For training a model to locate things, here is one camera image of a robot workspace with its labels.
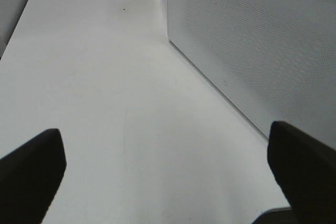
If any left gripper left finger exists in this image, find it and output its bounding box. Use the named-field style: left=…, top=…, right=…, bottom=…
left=1, top=129, right=67, bottom=223

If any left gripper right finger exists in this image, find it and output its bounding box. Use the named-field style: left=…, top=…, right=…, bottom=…
left=267, top=121, right=335, bottom=223

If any white microwave door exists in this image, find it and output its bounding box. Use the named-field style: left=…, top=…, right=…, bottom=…
left=167, top=0, right=335, bottom=147

